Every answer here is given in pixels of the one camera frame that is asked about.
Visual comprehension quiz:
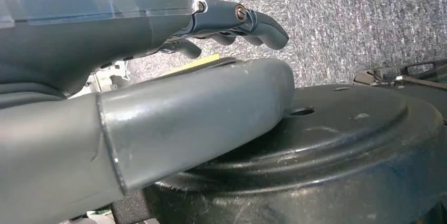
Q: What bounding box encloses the yellow floor tape square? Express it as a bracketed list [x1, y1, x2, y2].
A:
[159, 53, 221, 78]

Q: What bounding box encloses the black robot leg shell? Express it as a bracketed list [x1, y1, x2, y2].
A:
[111, 82, 447, 224]

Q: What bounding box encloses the black robot foot frame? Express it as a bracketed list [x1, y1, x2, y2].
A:
[352, 58, 447, 92]

